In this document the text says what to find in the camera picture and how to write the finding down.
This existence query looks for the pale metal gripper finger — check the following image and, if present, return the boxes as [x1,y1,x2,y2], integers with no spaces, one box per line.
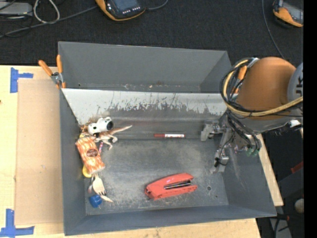
[200,121,221,142]
[210,149,230,175]

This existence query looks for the red and white marker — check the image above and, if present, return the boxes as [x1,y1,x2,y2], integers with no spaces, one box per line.
[153,133,186,139]

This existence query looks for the red stapler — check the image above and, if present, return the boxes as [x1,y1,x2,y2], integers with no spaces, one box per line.
[144,172,198,201]

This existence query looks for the grey metal bin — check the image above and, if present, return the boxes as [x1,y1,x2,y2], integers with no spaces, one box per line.
[57,41,277,237]

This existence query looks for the tan toy lizard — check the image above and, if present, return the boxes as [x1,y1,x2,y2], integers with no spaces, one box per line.
[80,124,133,151]

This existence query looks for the orange patterned packet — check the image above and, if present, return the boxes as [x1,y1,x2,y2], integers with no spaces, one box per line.
[75,135,106,175]

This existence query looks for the pale wooden fork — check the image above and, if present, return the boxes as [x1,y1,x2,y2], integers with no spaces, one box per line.
[91,174,107,196]

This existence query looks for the blue bottle cap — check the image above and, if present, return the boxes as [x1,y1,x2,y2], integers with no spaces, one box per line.
[89,194,103,208]

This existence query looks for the brown cardboard board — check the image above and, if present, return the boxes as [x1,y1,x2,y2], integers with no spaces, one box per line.
[14,79,65,226]

